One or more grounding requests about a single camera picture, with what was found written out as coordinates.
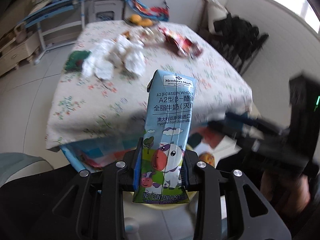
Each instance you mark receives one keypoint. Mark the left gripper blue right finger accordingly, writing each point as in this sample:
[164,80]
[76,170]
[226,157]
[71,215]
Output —
[186,171]

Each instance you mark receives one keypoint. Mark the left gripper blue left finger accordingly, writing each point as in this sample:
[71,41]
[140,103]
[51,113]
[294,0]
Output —
[138,163]

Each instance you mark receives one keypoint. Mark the blue milk carton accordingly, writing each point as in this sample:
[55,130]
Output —
[167,126]

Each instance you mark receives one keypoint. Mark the white tissue paper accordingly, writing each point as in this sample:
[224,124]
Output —
[109,54]

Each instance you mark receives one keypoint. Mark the orange red snack bag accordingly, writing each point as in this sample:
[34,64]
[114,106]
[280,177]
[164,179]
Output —
[181,45]

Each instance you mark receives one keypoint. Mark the person right hand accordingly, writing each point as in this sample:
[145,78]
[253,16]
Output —
[286,195]

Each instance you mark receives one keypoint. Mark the floral white tablecloth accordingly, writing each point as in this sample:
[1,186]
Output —
[86,107]

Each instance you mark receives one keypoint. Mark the light blue sofa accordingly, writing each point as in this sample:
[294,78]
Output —
[18,165]

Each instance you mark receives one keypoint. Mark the black folding chairs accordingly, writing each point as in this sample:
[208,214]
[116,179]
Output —
[238,41]

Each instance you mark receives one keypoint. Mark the lower yellow mango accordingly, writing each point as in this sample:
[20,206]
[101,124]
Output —
[146,23]

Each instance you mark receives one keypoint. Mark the yellow mango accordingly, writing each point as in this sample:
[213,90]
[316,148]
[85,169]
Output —
[146,23]
[135,19]

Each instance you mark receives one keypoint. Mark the woven wicker fruit basket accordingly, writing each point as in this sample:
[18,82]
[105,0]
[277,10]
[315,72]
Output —
[129,23]

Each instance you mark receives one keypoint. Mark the upper yellow mango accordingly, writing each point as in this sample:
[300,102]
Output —
[135,19]

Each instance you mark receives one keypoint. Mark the wooden chair with cushion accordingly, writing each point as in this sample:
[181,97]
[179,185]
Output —
[212,11]

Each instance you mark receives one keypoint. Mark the white tv cabinet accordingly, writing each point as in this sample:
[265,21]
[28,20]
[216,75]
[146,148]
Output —
[12,52]

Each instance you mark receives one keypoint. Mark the blue study desk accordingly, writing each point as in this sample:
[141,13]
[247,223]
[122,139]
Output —
[50,11]

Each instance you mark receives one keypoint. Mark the colorful hanging fabric bag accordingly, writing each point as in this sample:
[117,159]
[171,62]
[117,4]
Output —
[152,13]

